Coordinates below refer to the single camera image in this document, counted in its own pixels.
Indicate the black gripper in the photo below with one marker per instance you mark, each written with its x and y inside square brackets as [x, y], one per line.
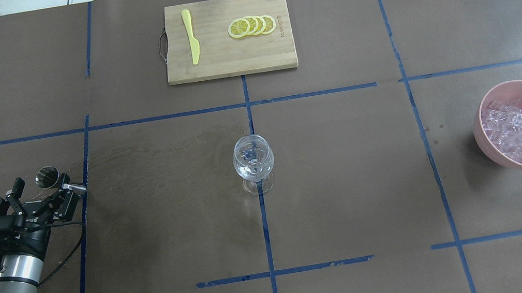
[33, 236]

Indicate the steel cocktail jigger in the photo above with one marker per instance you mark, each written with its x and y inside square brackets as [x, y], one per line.
[47, 177]

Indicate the clear wine glass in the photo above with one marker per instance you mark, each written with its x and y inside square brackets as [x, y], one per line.
[253, 161]

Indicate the clear ice cubes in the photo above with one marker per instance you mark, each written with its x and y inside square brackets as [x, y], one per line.
[502, 125]

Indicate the yellow plastic knife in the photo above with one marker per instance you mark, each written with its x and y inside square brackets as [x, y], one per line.
[193, 42]

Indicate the bamboo cutting board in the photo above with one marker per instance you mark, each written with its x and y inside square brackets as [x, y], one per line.
[221, 55]

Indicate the lemon slice stack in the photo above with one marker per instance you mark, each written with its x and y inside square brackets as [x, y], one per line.
[252, 26]

